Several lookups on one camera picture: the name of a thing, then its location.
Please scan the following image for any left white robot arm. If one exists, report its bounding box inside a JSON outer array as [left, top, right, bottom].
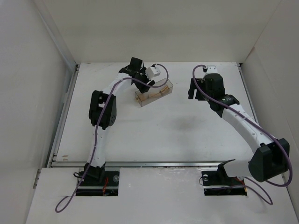
[[83, 57, 160, 184]]

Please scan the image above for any aluminium left rail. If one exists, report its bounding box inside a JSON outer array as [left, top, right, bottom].
[[44, 64, 79, 168]]

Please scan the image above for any striped dark wood block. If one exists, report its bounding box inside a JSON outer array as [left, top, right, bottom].
[[160, 86, 170, 95]]

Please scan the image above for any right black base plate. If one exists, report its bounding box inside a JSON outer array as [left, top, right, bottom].
[[199, 170, 247, 196]]

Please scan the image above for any clear plastic box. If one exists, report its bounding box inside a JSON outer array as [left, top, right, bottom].
[[135, 80, 173, 107]]

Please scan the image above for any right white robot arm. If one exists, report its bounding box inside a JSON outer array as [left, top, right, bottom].
[[188, 73, 293, 186]]

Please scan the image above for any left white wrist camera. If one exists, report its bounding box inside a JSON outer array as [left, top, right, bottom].
[[145, 66, 161, 79]]

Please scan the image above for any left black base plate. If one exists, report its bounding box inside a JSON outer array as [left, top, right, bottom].
[[75, 171, 120, 196]]

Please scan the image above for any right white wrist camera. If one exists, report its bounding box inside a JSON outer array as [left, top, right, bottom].
[[203, 65, 218, 75]]

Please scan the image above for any aluminium front rail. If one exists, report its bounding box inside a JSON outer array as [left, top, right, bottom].
[[50, 160, 273, 168]]

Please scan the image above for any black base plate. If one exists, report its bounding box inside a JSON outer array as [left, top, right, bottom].
[[199, 170, 247, 196], [75, 171, 120, 196]]

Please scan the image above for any aluminium rail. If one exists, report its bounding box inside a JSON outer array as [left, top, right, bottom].
[[50, 160, 273, 168], [44, 64, 79, 168]]

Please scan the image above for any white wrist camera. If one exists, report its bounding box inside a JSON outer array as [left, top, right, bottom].
[[203, 65, 218, 75], [145, 66, 161, 79]]

